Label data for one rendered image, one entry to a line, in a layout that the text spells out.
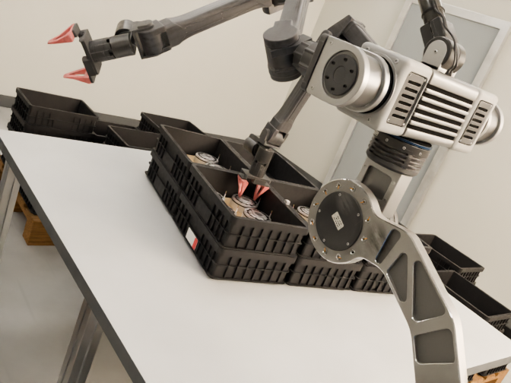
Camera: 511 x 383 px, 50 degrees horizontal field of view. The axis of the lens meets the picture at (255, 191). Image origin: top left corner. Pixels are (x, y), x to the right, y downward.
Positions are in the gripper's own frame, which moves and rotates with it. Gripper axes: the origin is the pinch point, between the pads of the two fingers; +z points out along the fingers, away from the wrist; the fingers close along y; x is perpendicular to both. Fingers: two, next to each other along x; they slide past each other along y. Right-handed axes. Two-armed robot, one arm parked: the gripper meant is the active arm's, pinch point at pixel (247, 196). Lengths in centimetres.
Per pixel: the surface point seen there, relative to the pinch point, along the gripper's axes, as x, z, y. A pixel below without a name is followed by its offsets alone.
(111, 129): -130, 29, 27
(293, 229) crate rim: 31.9, -5.0, -3.1
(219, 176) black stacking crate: -5.5, -3.1, 10.9
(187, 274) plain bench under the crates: 31.6, 17.1, 25.8
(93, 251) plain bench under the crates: 26, 17, 54
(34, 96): -166, 32, 68
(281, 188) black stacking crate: -8.0, -3.1, -17.1
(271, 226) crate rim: 32.7, -4.7, 5.3
